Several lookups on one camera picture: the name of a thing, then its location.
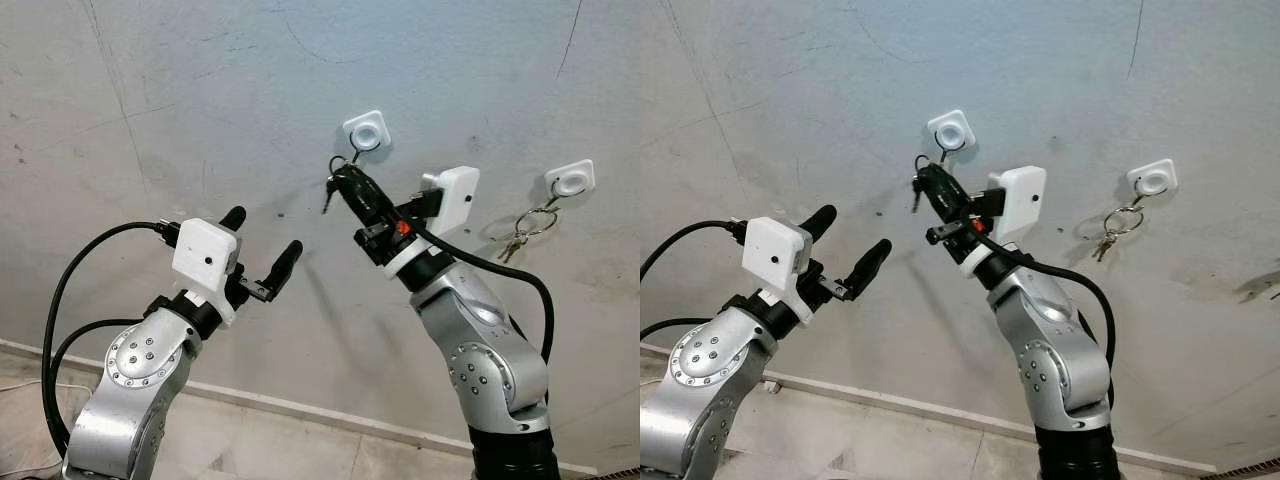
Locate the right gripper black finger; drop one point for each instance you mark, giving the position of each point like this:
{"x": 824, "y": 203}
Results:
{"x": 355, "y": 202}
{"x": 950, "y": 190}
{"x": 368, "y": 192}
{"x": 938, "y": 200}

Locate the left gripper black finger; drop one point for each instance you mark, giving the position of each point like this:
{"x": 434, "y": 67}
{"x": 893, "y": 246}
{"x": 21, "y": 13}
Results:
{"x": 285, "y": 262}
{"x": 818, "y": 220}
{"x": 232, "y": 218}
{"x": 868, "y": 262}

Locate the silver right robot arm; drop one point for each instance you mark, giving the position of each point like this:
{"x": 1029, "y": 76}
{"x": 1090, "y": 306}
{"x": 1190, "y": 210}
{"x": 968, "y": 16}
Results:
{"x": 480, "y": 350}
{"x": 1050, "y": 350}

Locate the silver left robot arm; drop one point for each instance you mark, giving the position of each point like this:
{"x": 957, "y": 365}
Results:
{"x": 700, "y": 400}
{"x": 130, "y": 400}

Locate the white skirting board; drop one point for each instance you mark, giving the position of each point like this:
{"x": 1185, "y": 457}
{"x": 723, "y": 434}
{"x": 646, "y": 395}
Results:
{"x": 900, "y": 402}
{"x": 300, "y": 408}

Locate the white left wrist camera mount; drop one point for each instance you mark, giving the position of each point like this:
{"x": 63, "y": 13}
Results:
{"x": 205, "y": 258}
{"x": 775, "y": 260}

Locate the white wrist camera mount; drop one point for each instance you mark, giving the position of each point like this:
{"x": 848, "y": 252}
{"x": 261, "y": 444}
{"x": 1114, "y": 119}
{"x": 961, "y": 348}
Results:
{"x": 775, "y": 260}
{"x": 205, "y": 258}
{"x": 1022, "y": 198}
{"x": 455, "y": 195}

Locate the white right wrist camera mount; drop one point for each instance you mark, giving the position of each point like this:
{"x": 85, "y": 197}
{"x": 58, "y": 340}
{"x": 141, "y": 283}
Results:
{"x": 1022, "y": 198}
{"x": 455, "y": 195}

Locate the white square wall hook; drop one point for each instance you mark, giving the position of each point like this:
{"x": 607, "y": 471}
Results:
{"x": 951, "y": 130}
{"x": 366, "y": 132}
{"x": 1153, "y": 180}
{"x": 571, "y": 180}

